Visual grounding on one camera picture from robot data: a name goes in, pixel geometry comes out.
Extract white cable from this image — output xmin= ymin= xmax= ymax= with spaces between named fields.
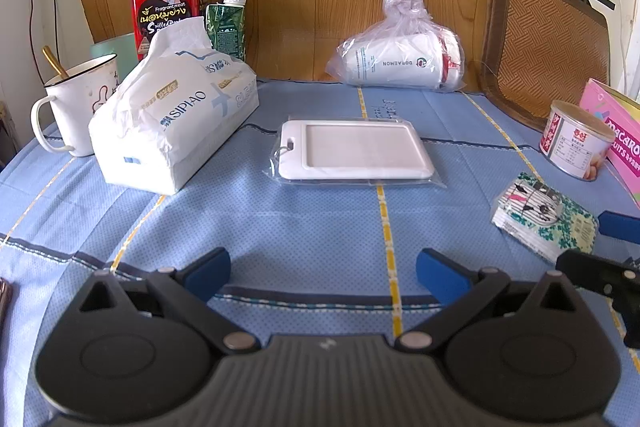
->
xmin=601 ymin=0 xmax=635 ymax=95

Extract woven brown mat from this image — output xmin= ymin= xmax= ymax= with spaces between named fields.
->
xmin=477 ymin=0 xmax=612 ymax=136

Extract green drink carton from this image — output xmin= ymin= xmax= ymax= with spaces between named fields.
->
xmin=205 ymin=0 xmax=249 ymax=64

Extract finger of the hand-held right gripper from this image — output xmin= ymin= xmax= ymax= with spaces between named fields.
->
xmin=596 ymin=209 xmax=640 ymax=241
xmin=555 ymin=248 xmax=640 ymax=350

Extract teal container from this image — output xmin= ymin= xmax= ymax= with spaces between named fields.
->
xmin=90 ymin=32 xmax=137 ymax=64

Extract labelled food can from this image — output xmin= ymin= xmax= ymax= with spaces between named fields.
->
xmin=538 ymin=100 xmax=617 ymax=182

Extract gold spoon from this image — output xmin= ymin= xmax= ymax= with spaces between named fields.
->
xmin=42 ymin=45 xmax=69 ymax=80

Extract green floral packet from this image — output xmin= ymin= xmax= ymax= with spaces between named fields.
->
xmin=492 ymin=199 xmax=600 ymax=264

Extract pink cardboard box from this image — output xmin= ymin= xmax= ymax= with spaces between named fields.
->
xmin=579 ymin=78 xmax=640 ymax=208

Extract white card holder in sleeve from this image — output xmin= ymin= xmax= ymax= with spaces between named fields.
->
xmin=266 ymin=117 xmax=447 ymax=188

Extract white tissue pack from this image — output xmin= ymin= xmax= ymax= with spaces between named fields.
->
xmin=88 ymin=16 xmax=261 ymax=196

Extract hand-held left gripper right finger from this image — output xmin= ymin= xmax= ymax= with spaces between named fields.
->
xmin=394 ymin=248 xmax=584 ymax=355

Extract brown object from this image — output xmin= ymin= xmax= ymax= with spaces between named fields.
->
xmin=0 ymin=279 xmax=14 ymax=334

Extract white cups in plastic bag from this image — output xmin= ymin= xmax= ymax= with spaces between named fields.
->
xmin=325 ymin=0 xmax=469 ymax=94

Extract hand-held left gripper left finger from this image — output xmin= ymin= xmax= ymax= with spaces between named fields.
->
xmin=75 ymin=248 xmax=262 ymax=355

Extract white enamel mug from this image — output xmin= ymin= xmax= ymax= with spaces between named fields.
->
xmin=31 ymin=53 xmax=121 ymax=158

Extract blue tablecloth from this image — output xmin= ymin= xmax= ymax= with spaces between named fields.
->
xmin=0 ymin=77 xmax=640 ymax=427

